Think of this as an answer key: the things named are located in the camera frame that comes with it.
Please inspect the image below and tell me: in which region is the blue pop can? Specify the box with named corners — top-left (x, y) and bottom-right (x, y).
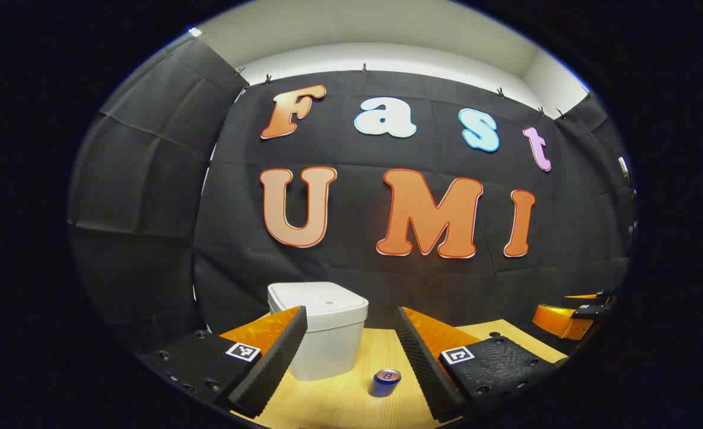
top-left (368, 368), bottom-right (402, 398)

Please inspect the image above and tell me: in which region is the row of small backdrop clips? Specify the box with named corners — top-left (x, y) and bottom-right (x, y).
top-left (232, 63), bottom-right (593, 120)

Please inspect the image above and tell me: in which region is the wooden desktop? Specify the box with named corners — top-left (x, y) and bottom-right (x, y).
top-left (232, 319), bottom-right (568, 429)

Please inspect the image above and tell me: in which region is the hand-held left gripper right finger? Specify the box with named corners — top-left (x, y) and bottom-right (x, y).
top-left (394, 307), bottom-right (570, 424)

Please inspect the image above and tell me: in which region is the black backdrop cloth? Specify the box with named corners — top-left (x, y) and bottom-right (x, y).
top-left (67, 36), bottom-right (637, 358)

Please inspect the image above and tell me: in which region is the white desktop garbage bin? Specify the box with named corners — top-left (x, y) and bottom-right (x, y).
top-left (267, 282), bottom-right (369, 382)

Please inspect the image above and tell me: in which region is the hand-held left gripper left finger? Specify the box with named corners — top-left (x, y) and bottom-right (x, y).
top-left (140, 306), bottom-right (308, 419)

